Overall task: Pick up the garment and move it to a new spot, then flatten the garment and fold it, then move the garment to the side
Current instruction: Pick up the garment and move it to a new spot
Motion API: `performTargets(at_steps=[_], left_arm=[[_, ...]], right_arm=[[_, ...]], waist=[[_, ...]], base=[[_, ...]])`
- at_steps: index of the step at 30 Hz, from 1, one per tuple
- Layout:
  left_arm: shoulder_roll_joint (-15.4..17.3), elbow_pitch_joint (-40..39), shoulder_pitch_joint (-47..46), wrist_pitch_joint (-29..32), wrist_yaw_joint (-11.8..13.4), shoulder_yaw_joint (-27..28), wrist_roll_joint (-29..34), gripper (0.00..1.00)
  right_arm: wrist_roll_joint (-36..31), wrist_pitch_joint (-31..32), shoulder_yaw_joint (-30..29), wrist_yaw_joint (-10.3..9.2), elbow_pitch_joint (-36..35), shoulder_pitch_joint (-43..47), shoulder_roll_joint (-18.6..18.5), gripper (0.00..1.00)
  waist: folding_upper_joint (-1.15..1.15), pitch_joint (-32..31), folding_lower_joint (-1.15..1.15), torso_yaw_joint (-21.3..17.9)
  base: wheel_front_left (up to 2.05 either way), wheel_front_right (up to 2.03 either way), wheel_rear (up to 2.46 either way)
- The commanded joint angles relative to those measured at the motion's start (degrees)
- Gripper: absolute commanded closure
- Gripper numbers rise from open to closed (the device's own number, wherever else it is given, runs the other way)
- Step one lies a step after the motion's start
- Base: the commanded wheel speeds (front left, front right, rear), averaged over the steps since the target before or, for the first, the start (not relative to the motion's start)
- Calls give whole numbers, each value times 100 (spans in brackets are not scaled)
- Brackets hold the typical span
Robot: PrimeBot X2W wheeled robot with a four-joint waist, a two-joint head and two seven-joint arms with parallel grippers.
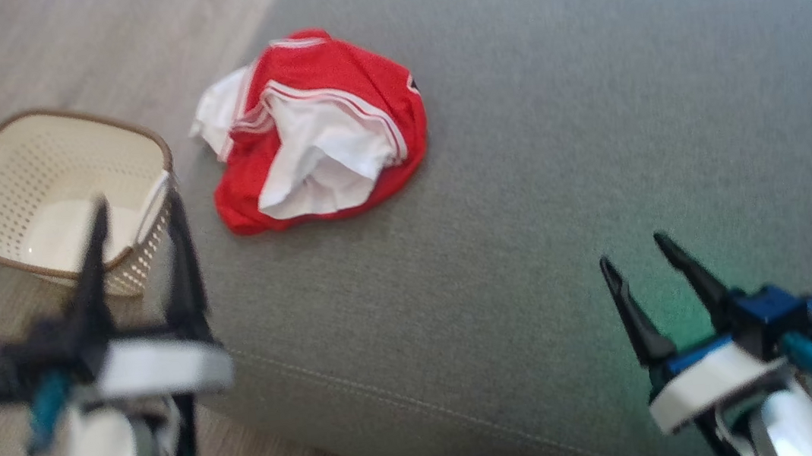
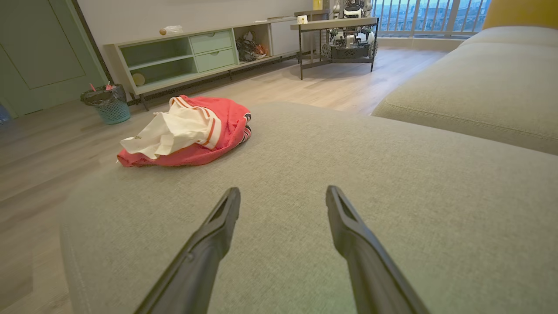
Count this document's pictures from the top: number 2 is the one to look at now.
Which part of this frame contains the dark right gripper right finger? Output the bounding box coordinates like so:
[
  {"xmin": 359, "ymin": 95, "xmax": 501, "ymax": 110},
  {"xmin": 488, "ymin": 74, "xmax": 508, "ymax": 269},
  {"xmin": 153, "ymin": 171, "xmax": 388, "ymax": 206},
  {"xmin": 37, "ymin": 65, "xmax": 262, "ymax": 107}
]
[{"xmin": 325, "ymin": 185, "xmax": 432, "ymax": 314}]

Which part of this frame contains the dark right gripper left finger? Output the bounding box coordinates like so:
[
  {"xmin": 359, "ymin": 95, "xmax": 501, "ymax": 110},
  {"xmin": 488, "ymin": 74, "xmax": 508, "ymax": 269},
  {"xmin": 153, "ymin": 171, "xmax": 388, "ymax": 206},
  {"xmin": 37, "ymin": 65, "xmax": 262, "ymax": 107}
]
[{"xmin": 134, "ymin": 187, "xmax": 242, "ymax": 314}]

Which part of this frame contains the red and white jersey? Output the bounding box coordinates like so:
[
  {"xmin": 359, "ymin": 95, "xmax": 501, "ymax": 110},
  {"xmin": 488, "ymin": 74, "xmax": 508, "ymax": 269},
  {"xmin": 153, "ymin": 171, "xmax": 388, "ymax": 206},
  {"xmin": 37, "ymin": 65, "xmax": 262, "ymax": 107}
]
[{"xmin": 116, "ymin": 95, "xmax": 253, "ymax": 168}]

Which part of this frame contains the yellow sofa back cushion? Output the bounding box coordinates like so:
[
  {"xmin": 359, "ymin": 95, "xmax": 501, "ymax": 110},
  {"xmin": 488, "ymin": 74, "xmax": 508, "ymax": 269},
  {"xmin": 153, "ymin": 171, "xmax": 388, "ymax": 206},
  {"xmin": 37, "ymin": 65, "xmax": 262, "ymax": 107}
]
[{"xmin": 482, "ymin": 0, "xmax": 558, "ymax": 31}]

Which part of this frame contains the tangled dark clutter pile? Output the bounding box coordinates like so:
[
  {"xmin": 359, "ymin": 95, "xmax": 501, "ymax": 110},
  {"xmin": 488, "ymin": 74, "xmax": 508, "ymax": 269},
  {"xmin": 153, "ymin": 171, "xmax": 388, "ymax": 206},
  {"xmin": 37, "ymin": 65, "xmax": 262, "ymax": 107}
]
[{"xmin": 235, "ymin": 31, "xmax": 269, "ymax": 62}]

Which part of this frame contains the white balcony railing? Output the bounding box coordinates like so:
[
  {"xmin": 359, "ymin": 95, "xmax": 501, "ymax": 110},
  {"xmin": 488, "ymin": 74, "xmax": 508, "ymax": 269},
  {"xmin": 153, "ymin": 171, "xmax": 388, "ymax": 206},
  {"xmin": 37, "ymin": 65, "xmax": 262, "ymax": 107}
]
[{"xmin": 371, "ymin": 0, "xmax": 492, "ymax": 38}]

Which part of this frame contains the green and beige TV cabinet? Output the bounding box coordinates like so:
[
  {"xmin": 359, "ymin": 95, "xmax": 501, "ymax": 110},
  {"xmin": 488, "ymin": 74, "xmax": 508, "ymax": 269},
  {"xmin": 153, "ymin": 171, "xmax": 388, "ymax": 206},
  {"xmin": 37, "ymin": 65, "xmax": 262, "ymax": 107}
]
[{"xmin": 104, "ymin": 17, "xmax": 306, "ymax": 112}]

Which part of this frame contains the teal bin with black liner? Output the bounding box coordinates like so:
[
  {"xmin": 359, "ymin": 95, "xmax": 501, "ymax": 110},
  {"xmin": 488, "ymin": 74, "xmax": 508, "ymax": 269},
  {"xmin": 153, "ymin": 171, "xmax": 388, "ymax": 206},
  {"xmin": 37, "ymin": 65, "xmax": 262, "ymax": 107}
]
[{"xmin": 80, "ymin": 82, "xmax": 131, "ymax": 126}]

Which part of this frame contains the dark door frame strip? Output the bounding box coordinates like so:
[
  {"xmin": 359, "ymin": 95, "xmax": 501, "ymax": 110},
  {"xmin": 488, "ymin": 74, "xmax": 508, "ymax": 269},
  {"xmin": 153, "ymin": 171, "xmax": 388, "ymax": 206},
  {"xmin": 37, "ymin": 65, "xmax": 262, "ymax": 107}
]
[{"xmin": 71, "ymin": 0, "xmax": 110, "ymax": 84}]

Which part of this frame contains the black frame beige top table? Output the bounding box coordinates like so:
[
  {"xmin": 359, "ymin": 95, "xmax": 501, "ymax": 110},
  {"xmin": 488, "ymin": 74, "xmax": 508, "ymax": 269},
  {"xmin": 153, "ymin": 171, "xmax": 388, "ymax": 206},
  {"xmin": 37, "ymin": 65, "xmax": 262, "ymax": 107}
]
[{"xmin": 290, "ymin": 17, "xmax": 380, "ymax": 81}]

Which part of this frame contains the wheeled robot under table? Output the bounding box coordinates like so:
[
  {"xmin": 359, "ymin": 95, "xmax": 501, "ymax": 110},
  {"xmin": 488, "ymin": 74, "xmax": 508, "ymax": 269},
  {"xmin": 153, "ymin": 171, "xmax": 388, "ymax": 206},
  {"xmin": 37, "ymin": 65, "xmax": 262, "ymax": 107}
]
[{"xmin": 320, "ymin": 0, "xmax": 379, "ymax": 60}]

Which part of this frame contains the green room door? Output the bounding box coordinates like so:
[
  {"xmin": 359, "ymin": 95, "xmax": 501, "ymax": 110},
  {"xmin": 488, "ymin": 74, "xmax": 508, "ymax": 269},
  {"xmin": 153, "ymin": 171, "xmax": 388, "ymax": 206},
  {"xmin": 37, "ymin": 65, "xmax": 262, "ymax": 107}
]
[{"xmin": 0, "ymin": 0, "xmax": 108, "ymax": 119}]

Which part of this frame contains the wide grey sofa seat cushion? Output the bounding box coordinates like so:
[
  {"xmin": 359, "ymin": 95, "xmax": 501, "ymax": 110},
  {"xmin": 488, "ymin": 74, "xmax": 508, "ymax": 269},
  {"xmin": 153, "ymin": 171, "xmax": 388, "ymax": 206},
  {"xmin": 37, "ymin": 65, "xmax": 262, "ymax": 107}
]
[{"xmin": 60, "ymin": 101, "xmax": 558, "ymax": 314}]

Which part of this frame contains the green cabinet drawer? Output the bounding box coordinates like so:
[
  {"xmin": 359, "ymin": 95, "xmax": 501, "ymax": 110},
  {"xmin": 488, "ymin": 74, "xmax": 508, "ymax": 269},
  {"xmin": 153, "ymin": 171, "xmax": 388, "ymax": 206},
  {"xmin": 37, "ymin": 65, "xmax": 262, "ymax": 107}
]
[
  {"xmin": 190, "ymin": 30, "xmax": 235, "ymax": 55},
  {"xmin": 194, "ymin": 48, "xmax": 239, "ymax": 73}
]

